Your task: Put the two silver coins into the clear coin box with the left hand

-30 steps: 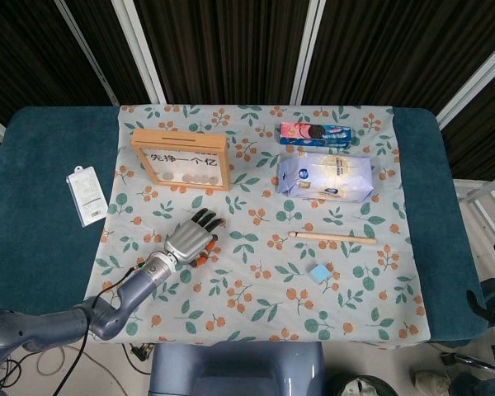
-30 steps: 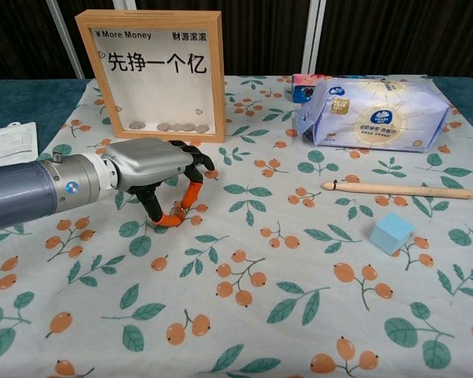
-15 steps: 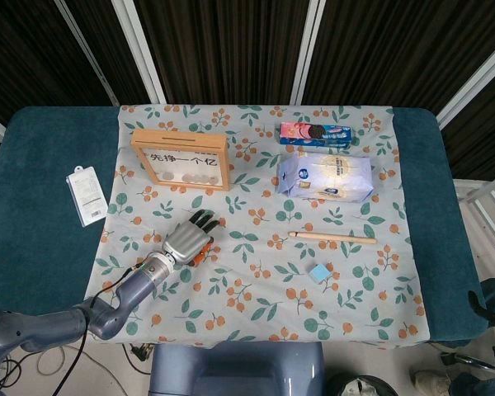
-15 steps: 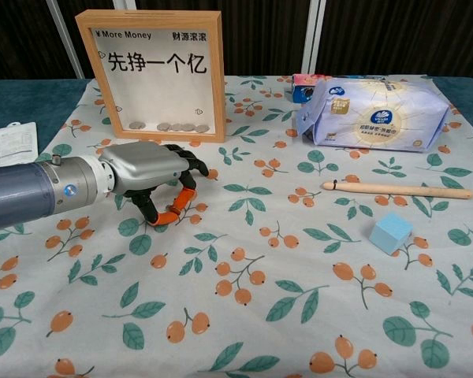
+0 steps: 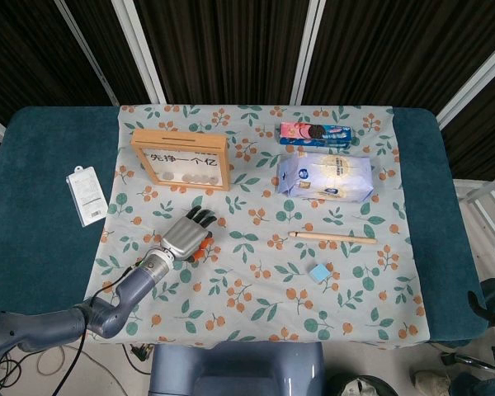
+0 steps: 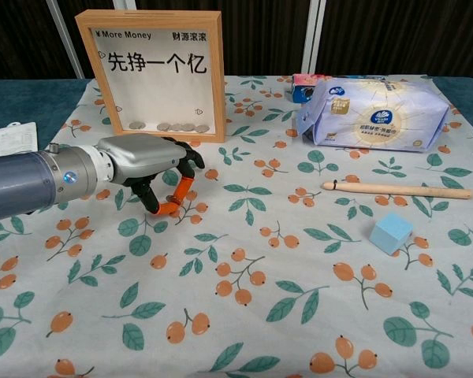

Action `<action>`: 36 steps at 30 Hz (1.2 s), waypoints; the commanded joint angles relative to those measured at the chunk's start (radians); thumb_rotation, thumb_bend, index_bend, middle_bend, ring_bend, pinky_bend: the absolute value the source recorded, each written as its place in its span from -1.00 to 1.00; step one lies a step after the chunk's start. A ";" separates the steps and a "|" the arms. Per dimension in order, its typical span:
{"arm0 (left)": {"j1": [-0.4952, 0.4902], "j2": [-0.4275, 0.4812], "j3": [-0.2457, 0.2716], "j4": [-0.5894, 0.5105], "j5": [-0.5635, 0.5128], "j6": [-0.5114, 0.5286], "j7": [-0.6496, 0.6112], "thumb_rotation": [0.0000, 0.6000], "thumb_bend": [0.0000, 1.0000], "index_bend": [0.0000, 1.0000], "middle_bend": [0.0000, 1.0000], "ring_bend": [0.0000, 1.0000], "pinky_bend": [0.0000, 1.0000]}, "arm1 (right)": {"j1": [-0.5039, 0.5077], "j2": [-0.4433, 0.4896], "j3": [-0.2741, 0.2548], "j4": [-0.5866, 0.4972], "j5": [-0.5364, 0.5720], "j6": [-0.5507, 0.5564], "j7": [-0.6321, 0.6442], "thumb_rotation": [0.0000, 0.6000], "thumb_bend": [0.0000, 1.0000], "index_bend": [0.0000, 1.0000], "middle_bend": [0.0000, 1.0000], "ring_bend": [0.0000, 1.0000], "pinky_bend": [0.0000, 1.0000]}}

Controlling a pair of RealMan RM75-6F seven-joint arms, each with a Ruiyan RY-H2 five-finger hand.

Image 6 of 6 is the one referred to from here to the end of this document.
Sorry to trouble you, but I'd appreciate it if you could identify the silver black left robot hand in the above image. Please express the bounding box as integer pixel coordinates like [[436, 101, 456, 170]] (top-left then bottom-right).
[[97, 132, 206, 217]]

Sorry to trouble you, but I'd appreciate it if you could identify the white plastic package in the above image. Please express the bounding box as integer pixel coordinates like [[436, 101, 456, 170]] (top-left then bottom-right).
[[0, 121, 38, 157]]

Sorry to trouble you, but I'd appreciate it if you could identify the floral orange berry tablecloth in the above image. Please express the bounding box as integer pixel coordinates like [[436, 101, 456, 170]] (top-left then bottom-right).
[[0, 74, 473, 378]]

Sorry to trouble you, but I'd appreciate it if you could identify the pink blue cookie box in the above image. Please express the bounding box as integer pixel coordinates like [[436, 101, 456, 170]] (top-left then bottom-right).
[[289, 72, 327, 105]]

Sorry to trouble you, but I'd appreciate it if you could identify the lavender tissue pack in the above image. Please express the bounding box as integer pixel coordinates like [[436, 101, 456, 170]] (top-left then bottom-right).
[[296, 76, 451, 154]]

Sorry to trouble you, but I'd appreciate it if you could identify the light blue cube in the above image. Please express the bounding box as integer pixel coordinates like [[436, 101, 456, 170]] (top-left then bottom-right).
[[369, 213, 414, 252]]

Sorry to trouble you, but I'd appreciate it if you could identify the wooden crochet hook stick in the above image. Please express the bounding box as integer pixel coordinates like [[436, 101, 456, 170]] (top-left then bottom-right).
[[320, 180, 473, 201]]

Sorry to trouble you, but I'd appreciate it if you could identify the wooden frame money box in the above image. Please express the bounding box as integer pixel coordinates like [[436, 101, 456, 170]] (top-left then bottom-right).
[[75, 10, 226, 143]]

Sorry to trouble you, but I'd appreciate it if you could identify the white frame post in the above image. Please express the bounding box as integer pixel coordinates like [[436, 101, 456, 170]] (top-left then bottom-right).
[[301, 0, 327, 76], [45, 0, 86, 79]]

